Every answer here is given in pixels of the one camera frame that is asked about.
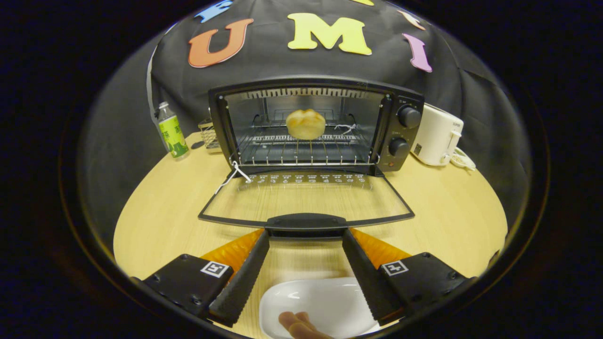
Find white string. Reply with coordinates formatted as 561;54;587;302
214;160;253;194

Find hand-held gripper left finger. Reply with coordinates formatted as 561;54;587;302
141;229;270;328

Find small wire rack holder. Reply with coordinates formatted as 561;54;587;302
198;118;222;153

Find round golden bread bun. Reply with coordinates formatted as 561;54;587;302
285;109;326;140

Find green label drink bottle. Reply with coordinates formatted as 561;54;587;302
157;101;190;159

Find white square plate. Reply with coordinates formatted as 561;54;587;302
259;277;381;339

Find black toaster oven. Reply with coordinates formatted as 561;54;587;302
198;77;424;238

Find white pop-up toaster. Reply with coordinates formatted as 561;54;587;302
411;104;464;166

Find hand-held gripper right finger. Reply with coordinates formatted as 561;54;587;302
342;229;469;325

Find white divided condiment dish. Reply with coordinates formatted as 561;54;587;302
450;147;476;170

